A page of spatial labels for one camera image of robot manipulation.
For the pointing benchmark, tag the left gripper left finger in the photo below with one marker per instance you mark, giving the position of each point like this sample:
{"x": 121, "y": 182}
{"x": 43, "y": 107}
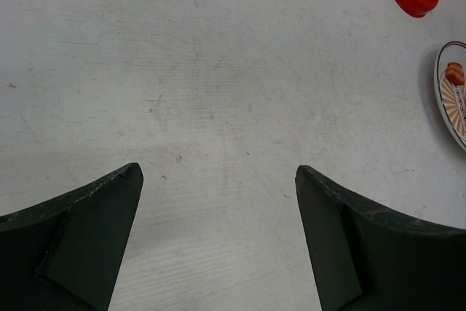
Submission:
{"x": 65, "y": 253}

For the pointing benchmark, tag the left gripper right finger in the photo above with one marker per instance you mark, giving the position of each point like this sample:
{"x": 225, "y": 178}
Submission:
{"x": 366, "y": 256}

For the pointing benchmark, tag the brown braised meat piece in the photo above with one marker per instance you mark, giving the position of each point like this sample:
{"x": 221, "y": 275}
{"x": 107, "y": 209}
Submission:
{"x": 454, "y": 73}

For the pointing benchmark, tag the patterned round plate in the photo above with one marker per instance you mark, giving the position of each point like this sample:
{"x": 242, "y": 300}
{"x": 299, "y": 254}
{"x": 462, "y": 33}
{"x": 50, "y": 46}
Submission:
{"x": 450, "y": 97}

